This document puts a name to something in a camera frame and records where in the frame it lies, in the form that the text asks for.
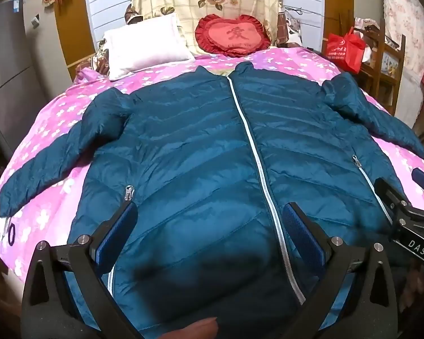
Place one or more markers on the red shopping bag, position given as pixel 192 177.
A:
pixel 344 53

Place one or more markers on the white pillow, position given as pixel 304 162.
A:
pixel 145 46

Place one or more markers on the wall socket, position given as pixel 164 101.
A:
pixel 35 21

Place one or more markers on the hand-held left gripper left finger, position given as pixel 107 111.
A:
pixel 117 233

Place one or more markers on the pink floral bed sheet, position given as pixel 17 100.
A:
pixel 46 219

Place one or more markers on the pink floral curtain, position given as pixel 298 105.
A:
pixel 406 24

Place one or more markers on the teal puffer jacket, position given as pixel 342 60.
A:
pixel 198 148

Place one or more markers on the wooden shelf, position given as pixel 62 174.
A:
pixel 397 74

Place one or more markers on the person's left hand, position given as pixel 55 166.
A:
pixel 194 329

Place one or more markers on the pile of clothes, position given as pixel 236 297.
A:
pixel 293 28

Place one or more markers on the red heart cushion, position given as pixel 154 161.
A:
pixel 233 35

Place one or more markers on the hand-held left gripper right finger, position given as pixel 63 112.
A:
pixel 302 233

